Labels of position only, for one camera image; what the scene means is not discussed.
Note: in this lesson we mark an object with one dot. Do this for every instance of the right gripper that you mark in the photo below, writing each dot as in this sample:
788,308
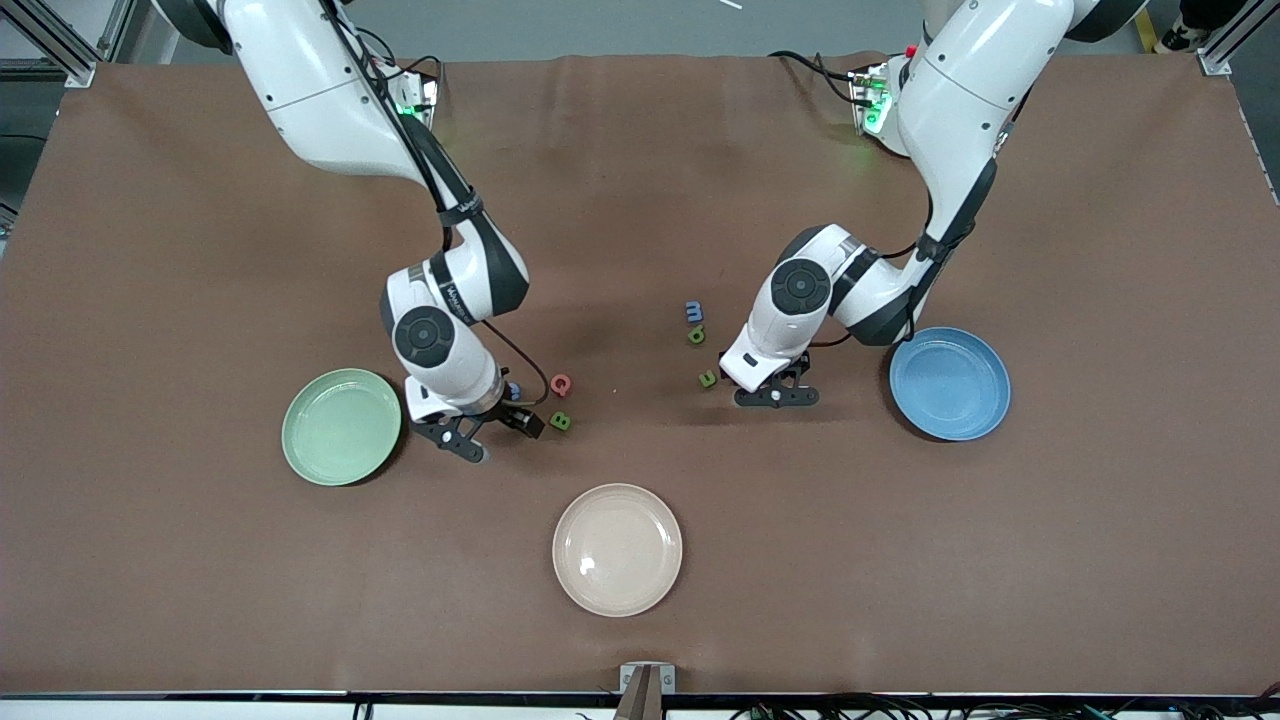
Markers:
509,413

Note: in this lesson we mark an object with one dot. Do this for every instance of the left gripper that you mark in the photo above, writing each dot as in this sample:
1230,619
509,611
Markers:
724,373

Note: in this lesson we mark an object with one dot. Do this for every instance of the green letter B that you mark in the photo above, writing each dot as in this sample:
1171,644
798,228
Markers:
560,421

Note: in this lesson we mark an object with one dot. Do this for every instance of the red letter Q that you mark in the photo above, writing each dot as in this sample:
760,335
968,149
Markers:
553,385

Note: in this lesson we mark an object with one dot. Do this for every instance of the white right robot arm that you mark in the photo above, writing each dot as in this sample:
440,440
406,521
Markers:
320,90

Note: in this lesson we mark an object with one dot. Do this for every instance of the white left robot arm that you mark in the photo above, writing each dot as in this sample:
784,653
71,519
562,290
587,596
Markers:
960,90

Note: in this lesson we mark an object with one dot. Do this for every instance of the green plate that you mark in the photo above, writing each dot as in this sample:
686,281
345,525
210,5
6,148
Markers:
340,430

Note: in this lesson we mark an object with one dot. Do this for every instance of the blue plate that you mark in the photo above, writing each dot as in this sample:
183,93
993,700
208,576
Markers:
950,385

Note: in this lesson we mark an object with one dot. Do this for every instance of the beige plate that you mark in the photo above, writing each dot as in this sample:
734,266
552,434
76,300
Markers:
617,550

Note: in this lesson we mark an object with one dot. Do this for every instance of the brown table mat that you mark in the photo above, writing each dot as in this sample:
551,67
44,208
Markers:
200,600

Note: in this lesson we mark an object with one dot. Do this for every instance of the black white shoe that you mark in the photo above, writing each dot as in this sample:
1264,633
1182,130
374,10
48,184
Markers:
1185,38

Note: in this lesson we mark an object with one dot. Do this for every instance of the metal camera bracket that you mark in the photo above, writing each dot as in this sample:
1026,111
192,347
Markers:
627,678

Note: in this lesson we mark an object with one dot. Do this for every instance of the metal base bracket green light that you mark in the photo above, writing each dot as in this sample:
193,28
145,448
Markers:
868,100
425,100

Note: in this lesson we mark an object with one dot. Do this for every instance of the aluminium frame post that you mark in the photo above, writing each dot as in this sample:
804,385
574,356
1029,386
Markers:
1213,62
80,72

